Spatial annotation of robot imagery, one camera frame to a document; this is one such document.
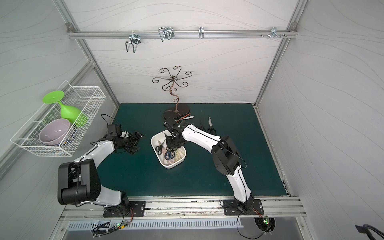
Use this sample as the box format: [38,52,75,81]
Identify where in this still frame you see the blue handled scissors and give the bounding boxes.
[164,151,176,160]

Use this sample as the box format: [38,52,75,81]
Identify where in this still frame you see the black handled steel scissors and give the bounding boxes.
[208,117,217,135]

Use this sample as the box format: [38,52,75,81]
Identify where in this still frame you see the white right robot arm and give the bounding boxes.
[164,118,254,211]

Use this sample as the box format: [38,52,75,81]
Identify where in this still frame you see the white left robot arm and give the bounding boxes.
[58,131,143,209]

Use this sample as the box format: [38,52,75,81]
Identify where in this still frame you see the cream kitchen scissors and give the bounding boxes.
[170,149,185,164]

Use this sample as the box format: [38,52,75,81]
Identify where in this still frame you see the white storage box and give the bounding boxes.
[151,130,187,169]

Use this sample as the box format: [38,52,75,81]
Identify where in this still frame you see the bronze jewelry tree stand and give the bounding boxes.
[152,66,193,121]

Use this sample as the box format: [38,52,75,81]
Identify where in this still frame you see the green table mat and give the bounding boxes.
[98,104,286,197]

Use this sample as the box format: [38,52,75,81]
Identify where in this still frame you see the green plastic goblet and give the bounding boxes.
[42,91,88,127]

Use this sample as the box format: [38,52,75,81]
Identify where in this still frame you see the lilac bowl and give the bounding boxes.
[39,119,73,146]

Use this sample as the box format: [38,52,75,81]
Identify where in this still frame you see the metal double hook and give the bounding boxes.
[158,27,175,42]
[125,33,141,53]

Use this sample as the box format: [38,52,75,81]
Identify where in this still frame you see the metal single hook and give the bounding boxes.
[198,27,204,39]

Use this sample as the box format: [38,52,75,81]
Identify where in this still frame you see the small black handled scissors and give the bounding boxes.
[155,139,167,156]

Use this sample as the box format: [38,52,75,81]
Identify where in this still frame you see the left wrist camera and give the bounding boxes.
[106,124,122,140]

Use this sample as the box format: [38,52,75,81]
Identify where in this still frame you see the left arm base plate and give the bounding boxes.
[103,201,146,218]

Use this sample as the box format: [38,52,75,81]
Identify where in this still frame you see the white wire basket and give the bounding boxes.
[11,81,106,157]

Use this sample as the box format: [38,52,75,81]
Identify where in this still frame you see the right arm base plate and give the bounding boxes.
[220,199,265,216]

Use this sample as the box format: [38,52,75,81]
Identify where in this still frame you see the aluminium top rail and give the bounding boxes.
[68,27,299,40]

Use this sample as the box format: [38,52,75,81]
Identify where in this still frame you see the aluminium rail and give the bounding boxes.
[68,27,299,40]
[59,196,307,221]

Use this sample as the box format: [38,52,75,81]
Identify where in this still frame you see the aluminium front rail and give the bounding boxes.
[59,196,307,221]

